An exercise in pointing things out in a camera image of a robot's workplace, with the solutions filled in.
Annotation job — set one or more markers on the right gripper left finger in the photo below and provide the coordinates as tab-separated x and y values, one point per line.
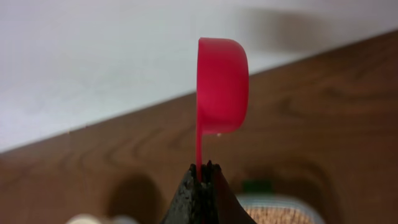
185	207

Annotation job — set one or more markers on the soybeans in container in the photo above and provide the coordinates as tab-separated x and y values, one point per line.
275	215

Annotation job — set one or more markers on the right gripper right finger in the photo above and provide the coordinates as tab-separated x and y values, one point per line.
226	207

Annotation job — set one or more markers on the red plastic measuring scoop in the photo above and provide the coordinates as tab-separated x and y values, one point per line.
222	89

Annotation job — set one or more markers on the clear plastic container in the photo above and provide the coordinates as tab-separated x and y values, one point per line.
280	201

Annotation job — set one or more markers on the white round bowl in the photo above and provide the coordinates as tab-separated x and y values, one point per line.
91	219

